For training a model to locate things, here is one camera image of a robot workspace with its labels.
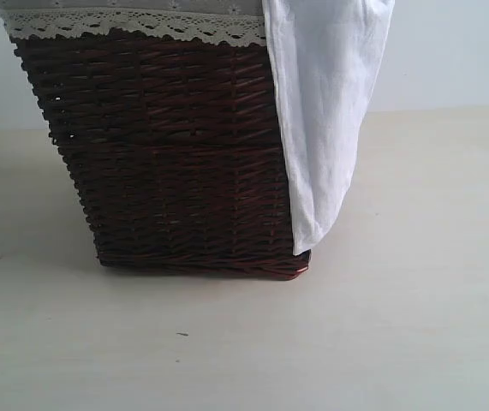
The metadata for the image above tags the dark brown wicker basket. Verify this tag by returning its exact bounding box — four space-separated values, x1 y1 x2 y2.
14 29 311 280

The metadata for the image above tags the white t-shirt red lettering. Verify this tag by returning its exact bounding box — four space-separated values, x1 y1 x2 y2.
262 0 395 255

